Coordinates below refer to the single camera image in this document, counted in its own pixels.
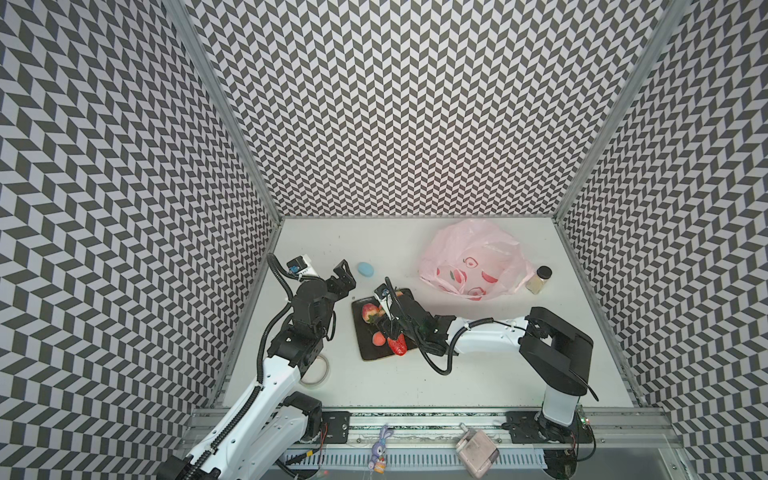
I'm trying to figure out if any red fake strawberry half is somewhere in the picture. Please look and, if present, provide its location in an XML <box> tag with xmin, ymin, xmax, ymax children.
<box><xmin>387</xmin><ymin>334</ymin><xmax>408</xmax><ymax>356</ymax></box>

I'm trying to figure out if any red green fake apple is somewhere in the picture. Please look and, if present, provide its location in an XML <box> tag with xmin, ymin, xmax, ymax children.
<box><xmin>361</xmin><ymin>303</ymin><xmax>386</xmax><ymax>324</ymax></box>

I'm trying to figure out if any small red fake fruit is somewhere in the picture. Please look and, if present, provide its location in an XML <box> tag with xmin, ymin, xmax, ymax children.
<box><xmin>372</xmin><ymin>332</ymin><xmax>387</xmax><ymax>347</ymax></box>

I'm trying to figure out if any pink plastic bag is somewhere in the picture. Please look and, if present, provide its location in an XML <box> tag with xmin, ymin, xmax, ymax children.
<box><xmin>418</xmin><ymin>219</ymin><xmax>535</xmax><ymax>301</ymax></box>

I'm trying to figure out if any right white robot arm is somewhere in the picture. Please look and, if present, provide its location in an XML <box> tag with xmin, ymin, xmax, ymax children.
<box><xmin>372</xmin><ymin>279</ymin><xmax>599</xmax><ymax>447</ymax></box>

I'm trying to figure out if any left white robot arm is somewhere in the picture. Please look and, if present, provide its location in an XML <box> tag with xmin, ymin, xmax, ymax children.
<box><xmin>154</xmin><ymin>254</ymin><xmax>356</xmax><ymax>479</ymax></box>

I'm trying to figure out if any light blue oval case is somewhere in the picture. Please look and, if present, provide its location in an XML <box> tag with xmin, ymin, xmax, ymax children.
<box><xmin>356</xmin><ymin>262</ymin><xmax>375</xmax><ymax>278</ymax></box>

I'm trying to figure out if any black square mat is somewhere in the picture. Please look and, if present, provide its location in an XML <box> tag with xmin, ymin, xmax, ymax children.
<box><xmin>351</xmin><ymin>296</ymin><xmax>417</xmax><ymax>361</ymax></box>

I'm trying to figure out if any clear tape roll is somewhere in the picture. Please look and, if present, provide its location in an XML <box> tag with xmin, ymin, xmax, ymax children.
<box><xmin>300</xmin><ymin>354</ymin><xmax>331</xmax><ymax>388</ymax></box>

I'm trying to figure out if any small jar black lid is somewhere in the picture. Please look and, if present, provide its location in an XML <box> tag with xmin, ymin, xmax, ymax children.
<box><xmin>526</xmin><ymin>265</ymin><xmax>553</xmax><ymax>295</ymax></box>

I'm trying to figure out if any pink translucent box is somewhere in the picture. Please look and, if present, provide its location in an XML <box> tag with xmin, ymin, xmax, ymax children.
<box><xmin>456</xmin><ymin>424</ymin><xmax>499</xmax><ymax>479</ymax></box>

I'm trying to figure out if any purple bunny toy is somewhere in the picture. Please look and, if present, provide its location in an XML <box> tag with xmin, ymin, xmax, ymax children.
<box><xmin>368</xmin><ymin>425</ymin><xmax>394</xmax><ymax>474</ymax></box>

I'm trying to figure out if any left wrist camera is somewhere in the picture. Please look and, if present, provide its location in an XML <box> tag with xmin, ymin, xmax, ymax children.
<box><xmin>286</xmin><ymin>254</ymin><xmax>318</xmax><ymax>280</ymax></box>

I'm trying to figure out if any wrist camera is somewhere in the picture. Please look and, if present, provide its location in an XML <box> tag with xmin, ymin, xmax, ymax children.
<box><xmin>374</xmin><ymin>281</ymin><xmax>397</xmax><ymax>320</ymax></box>
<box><xmin>286</xmin><ymin>254</ymin><xmax>318</xmax><ymax>280</ymax></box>

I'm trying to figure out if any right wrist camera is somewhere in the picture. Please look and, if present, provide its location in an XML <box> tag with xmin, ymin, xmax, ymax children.
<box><xmin>374</xmin><ymin>281</ymin><xmax>397</xmax><ymax>320</ymax></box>

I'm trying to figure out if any aluminium corner post left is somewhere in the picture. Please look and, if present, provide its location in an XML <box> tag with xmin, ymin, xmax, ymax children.
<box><xmin>163</xmin><ymin>0</ymin><xmax>282</xmax><ymax>224</ymax></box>

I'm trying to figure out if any aluminium corner post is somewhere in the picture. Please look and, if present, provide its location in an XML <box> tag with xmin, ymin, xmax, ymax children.
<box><xmin>163</xmin><ymin>0</ymin><xmax>282</xmax><ymax>224</ymax></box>
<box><xmin>553</xmin><ymin>0</ymin><xmax>691</xmax><ymax>224</ymax></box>

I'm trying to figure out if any aluminium corner post right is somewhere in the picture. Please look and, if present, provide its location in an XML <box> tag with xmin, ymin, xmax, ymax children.
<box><xmin>553</xmin><ymin>0</ymin><xmax>691</xmax><ymax>224</ymax></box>

